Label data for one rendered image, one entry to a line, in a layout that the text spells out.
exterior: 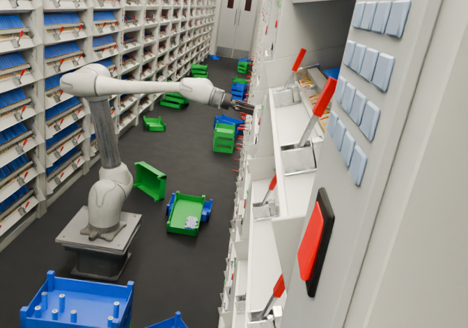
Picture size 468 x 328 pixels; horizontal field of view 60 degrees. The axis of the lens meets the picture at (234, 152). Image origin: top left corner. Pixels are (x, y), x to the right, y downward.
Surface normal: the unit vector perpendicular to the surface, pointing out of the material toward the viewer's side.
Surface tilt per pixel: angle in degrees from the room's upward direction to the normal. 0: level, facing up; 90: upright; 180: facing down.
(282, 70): 90
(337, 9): 90
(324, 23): 90
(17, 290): 0
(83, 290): 90
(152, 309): 0
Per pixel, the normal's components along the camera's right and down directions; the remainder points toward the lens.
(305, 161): -0.06, 0.34
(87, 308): 0.15, -0.93
